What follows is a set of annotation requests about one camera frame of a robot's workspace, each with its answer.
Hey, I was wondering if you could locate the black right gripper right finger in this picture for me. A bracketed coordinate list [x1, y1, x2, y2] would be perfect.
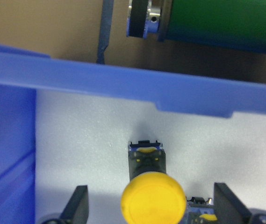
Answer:
[214, 182, 266, 224]

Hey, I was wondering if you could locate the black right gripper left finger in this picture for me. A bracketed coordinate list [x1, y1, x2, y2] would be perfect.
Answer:
[42, 185, 89, 224]

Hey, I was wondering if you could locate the yellow push button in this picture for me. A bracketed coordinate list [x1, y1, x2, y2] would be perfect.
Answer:
[121, 140, 187, 224]
[184, 196, 218, 224]

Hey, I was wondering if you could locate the white foam pad right bin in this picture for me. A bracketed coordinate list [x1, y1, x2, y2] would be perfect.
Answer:
[36, 91, 266, 224]

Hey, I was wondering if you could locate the blue right plastic bin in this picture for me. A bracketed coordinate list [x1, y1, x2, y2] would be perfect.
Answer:
[0, 45, 266, 224]

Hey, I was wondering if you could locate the green conveyor belt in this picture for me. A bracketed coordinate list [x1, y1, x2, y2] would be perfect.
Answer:
[126, 0, 266, 54]

